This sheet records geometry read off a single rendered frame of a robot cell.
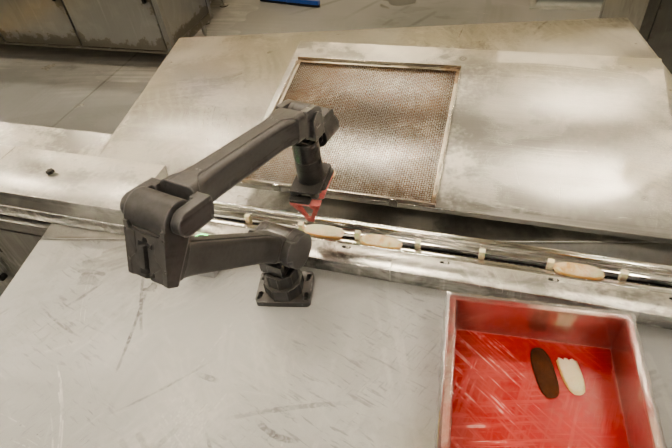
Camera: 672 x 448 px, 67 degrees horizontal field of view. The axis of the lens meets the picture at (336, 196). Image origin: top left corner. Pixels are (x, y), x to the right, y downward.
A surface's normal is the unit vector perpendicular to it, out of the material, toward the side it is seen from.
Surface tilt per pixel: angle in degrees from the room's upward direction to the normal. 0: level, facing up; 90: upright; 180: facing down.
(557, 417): 0
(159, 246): 69
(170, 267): 90
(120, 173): 0
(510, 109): 10
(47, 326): 0
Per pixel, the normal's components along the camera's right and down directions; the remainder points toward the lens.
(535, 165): -0.14, -0.61
